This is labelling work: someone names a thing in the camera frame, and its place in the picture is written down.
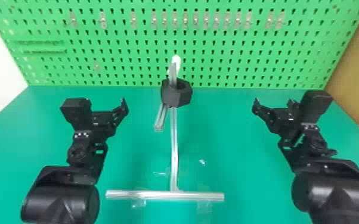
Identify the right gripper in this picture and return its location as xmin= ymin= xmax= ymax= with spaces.
xmin=252 ymin=97 xmax=304 ymax=137

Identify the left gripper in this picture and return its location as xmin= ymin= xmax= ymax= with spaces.
xmin=88 ymin=98 xmax=129 ymax=139

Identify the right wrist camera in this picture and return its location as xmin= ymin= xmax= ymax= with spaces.
xmin=299 ymin=90 xmax=334 ymax=125

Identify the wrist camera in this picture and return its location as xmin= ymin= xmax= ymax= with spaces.
xmin=299 ymin=90 xmax=334 ymax=125
xmin=60 ymin=97 xmax=92 ymax=131

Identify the black nut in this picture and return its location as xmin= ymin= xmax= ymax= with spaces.
xmin=160 ymin=78 xmax=194 ymax=108

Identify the metal stand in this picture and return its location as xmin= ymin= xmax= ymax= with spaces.
xmin=105 ymin=55 xmax=225 ymax=201

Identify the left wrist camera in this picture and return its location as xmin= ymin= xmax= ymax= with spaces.
xmin=60 ymin=97 xmax=92 ymax=131

